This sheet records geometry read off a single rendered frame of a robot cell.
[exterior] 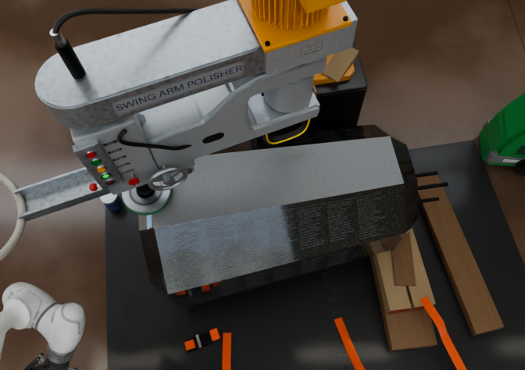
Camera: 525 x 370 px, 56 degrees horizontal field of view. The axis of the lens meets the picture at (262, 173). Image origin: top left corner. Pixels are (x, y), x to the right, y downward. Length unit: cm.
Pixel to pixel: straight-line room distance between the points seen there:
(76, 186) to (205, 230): 57
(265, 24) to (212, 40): 16
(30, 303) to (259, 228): 97
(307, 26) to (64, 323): 117
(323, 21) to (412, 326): 183
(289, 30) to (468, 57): 253
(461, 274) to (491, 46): 177
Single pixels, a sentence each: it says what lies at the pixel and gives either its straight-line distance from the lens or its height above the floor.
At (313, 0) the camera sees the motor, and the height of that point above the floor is 188.
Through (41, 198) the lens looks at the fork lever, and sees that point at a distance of 211.
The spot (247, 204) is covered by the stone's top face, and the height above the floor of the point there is 82.
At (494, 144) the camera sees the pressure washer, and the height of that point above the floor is 20.
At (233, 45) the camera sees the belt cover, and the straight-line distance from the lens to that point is 150.
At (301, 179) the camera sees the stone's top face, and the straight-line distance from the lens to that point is 222.
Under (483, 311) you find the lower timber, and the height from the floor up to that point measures 8.
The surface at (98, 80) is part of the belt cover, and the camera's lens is 151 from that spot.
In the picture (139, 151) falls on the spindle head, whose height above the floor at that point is 137.
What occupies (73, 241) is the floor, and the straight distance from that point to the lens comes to 322.
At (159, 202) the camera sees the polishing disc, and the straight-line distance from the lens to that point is 217.
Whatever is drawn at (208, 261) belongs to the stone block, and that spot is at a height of 67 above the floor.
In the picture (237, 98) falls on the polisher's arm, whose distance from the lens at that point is 166.
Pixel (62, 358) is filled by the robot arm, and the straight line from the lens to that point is 183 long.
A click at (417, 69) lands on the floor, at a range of 372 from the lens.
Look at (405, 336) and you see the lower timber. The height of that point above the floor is 10.
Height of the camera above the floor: 283
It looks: 64 degrees down
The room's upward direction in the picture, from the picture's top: 3 degrees counter-clockwise
